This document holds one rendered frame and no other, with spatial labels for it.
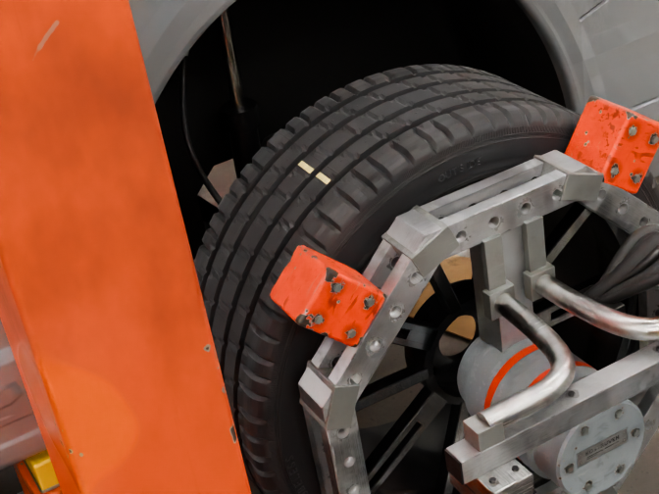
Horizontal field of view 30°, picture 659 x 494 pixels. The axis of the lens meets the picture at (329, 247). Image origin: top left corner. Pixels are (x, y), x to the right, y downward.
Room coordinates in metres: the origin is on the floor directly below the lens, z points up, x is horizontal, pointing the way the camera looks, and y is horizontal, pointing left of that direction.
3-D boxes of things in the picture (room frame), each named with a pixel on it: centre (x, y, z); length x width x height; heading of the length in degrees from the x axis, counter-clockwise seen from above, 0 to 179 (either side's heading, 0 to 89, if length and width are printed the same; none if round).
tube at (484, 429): (1.07, -0.15, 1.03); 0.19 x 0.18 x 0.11; 24
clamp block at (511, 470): (0.97, -0.12, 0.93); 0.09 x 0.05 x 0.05; 24
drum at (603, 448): (1.16, -0.22, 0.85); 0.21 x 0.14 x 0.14; 24
